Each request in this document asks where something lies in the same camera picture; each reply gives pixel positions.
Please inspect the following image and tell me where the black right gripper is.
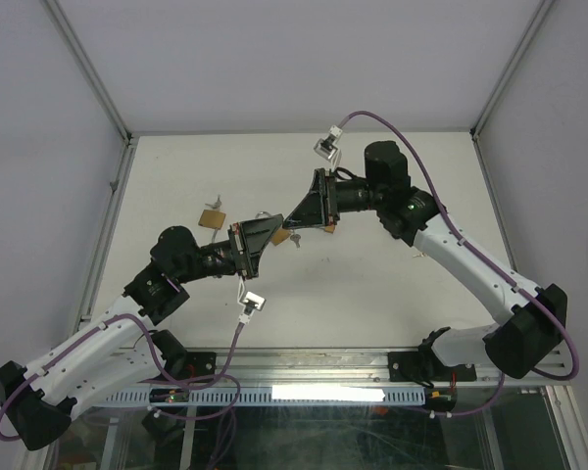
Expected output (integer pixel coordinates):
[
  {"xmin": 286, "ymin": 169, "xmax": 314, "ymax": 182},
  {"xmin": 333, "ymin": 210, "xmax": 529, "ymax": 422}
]
[{"xmin": 282, "ymin": 169, "xmax": 385, "ymax": 231}]

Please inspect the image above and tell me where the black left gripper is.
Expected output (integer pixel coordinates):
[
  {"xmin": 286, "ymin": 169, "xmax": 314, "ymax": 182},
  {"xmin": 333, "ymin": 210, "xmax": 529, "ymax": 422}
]
[{"xmin": 176, "ymin": 215, "xmax": 283, "ymax": 284}]

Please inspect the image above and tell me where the long-shackle brass padlock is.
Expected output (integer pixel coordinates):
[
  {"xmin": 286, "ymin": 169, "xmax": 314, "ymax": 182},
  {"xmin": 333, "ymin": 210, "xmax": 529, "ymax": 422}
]
[{"xmin": 255, "ymin": 211, "xmax": 291, "ymax": 246}]

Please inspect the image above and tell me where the large brass padlock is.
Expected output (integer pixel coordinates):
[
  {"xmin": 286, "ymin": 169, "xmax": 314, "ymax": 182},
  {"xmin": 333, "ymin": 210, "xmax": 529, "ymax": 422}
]
[{"xmin": 198, "ymin": 209, "xmax": 226, "ymax": 243}]

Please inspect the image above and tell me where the silver key pair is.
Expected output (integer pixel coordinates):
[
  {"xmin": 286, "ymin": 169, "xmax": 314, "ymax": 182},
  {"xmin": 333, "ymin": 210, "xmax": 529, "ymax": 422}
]
[{"xmin": 289, "ymin": 233, "xmax": 301, "ymax": 249}]

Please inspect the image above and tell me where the small silver key bunch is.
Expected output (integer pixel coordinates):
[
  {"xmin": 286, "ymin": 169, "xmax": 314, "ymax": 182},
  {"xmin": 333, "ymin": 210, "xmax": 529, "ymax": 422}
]
[{"xmin": 205, "ymin": 195, "xmax": 221, "ymax": 212}]

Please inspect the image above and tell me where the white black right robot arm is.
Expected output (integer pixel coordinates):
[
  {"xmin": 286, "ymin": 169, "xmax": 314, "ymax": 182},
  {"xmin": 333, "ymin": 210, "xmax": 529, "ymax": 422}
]
[{"xmin": 283, "ymin": 141, "xmax": 567, "ymax": 383}]

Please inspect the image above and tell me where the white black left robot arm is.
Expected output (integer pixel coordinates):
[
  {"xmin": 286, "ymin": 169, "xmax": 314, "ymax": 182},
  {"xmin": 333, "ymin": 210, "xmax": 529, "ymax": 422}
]
[{"xmin": 0, "ymin": 214, "xmax": 283, "ymax": 450}]

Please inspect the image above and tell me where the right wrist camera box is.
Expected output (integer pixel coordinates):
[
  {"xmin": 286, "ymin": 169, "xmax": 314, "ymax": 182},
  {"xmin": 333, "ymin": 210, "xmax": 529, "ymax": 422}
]
[{"xmin": 314, "ymin": 125, "xmax": 343, "ymax": 169}]

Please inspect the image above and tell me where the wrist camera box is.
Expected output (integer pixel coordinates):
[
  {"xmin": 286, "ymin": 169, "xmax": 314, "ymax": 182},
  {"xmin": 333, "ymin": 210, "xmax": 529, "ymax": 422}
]
[
  {"xmin": 237, "ymin": 277, "xmax": 266, "ymax": 325},
  {"xmin": 314, "ymin": 125, "xmax": 343, "ymax": 169}
]

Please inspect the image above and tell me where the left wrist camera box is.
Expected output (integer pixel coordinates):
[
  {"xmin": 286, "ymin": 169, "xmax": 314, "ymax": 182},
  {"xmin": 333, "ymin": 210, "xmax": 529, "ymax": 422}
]
[{"xmin": 237, "ymin": 277, "xmax": 266, "ymax": 325}]

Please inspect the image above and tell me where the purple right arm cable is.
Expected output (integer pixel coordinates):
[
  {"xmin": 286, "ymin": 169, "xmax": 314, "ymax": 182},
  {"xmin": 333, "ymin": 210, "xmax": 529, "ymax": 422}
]
[{"xmin": 340, "ymin": 111, "xmax": 580, "ymax": 422}]

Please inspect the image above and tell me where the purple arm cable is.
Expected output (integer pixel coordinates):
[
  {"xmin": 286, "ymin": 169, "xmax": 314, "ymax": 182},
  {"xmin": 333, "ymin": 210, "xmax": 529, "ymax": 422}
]
[
  {"xmin": 0, "ymin": 312, "xmax": 256, "ymax": 440},
  {"xmin": 340, "ymin": 111, "xmax": 580, "ymax": 422}
]

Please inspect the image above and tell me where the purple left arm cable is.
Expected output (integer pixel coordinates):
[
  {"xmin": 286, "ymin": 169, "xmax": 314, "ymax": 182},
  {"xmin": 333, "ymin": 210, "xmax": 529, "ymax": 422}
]
[{"xmin": 0, "ymin": 312, "xmax": 256, "ymax": 440}]

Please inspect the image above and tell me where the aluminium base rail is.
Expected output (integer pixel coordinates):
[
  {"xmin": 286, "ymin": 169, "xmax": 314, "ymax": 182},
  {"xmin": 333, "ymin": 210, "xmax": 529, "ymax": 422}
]
[{"xmin": 117, "ymin": 347, "xmax": 569, "ymax": 388}]

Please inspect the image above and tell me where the slotted cable duct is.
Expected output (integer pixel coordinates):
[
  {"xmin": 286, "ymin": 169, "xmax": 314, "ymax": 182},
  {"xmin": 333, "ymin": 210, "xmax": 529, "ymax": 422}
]
[{"xmin": 99, "ymin": 385, "xmax": 425, "ymax": 408}]

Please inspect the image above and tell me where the aluminium frame post left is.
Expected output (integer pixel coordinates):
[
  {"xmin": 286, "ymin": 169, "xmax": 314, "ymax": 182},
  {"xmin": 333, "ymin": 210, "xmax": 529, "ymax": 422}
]
[{"xmin": 43, "ymin": 0, "xmax": 138, "ymax": 148}]

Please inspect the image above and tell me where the aluminium frame post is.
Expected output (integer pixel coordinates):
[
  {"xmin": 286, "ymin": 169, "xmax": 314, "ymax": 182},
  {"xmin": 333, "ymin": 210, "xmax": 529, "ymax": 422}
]
[
  {"xmin": 43, "ymin": 0, "xmax": 138, "ymax": 148},
  {"xmin": 469, "ymin": 0, "xmax": 560, "ymax": 143}
]

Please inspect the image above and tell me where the aluminium frame post right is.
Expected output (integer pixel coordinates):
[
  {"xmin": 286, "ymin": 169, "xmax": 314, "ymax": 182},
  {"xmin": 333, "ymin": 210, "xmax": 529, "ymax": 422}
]
[{"xmin": 469, "ymin": 0, "xmax": 560, "ymax": 143}]

